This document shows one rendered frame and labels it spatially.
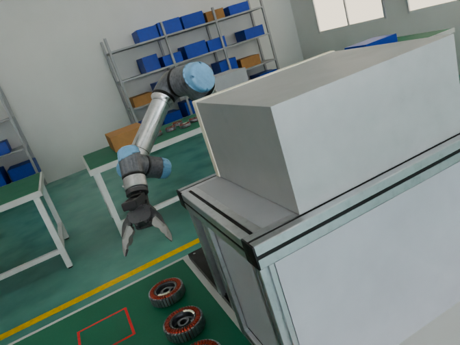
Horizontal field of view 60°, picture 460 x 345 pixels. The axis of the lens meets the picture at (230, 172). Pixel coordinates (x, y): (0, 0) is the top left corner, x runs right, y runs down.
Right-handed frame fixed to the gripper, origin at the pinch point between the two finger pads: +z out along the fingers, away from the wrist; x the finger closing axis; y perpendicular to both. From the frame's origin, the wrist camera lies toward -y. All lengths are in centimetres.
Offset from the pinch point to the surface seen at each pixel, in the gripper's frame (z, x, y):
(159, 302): 15.1, 1.9, 5.8
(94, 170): -125, 84, 188
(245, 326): 29.0, -22.9, -12.1
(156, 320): 20.1, 3.2, 3.8
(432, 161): 10, -70, -38
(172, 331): 24.8, -4.0, -7.9
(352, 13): -403, -304, 478
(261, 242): 17, -33, -50
